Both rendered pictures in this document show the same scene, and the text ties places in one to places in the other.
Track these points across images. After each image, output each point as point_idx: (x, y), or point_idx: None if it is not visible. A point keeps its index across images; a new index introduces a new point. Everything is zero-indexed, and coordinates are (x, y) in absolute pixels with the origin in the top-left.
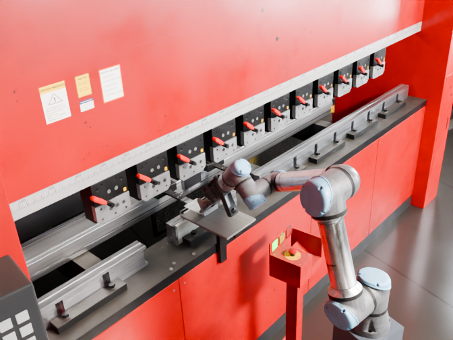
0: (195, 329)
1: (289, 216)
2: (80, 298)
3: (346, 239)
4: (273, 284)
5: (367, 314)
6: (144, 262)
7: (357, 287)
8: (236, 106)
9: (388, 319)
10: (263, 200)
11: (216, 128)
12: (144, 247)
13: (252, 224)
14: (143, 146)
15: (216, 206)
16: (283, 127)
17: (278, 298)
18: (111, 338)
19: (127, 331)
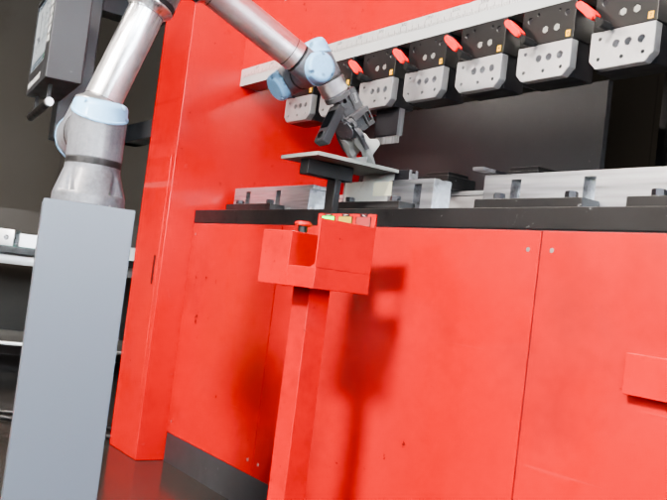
0: (280, 340)
1: (463, 272)
2: (259, 202)
3: (117, 29)
4: (403, 424)
5: (60, 134)
6: (307, 208)
7: (83, 92)
8: (454, 12)
9: (62, 180)
10: (270, 74)
11: (417, 43)
12: (312, 187)
13: (384, 219)
14: (335, 44)
15: (363, 160)
16: (548, 76)
17: (410, 488)
18: (225, 240)
19: (234, 246)
